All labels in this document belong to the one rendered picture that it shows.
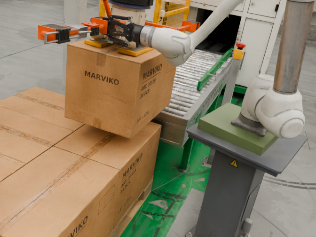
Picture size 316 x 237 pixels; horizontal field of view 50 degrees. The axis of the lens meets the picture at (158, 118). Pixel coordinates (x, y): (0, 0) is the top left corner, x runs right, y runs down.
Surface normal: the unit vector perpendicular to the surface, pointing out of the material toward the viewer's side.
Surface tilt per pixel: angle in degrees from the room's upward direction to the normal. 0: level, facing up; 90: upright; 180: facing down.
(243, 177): 90
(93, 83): 89
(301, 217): 0
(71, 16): 91
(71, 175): 0
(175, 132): 90
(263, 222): 0
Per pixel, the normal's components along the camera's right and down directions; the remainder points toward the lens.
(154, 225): 0.15, -0.89
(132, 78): -0.36, 0.34
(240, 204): -0.58, 0.27
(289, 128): 0.18, 0.57
